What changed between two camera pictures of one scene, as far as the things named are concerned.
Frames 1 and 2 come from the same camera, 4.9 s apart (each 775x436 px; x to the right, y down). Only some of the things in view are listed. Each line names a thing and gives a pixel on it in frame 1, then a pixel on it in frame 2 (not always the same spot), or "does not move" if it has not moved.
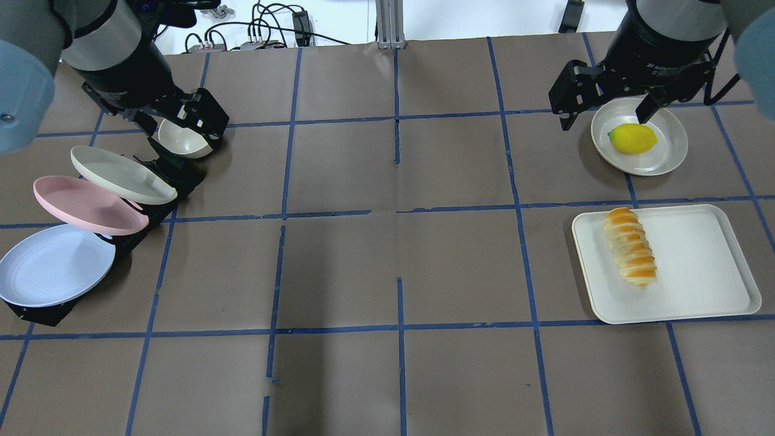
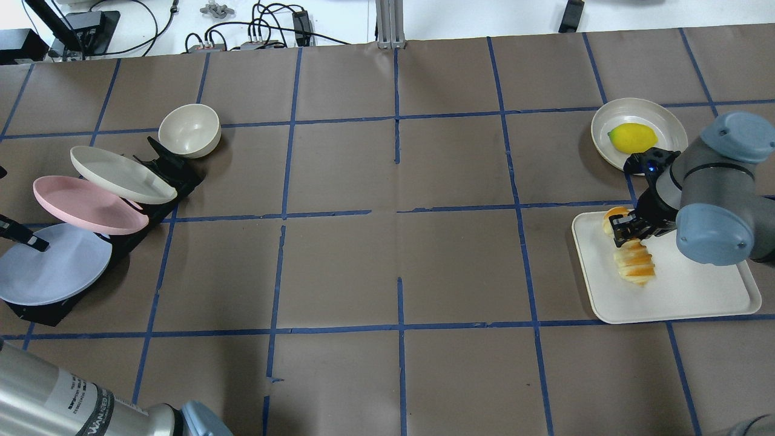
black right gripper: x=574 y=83 to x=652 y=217
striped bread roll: x=631 y=249 does not move
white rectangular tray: x=700 y=271 does not move
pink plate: x=78 y=203 does not move
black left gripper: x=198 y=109 to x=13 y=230
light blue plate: x=55 y=266 does not move
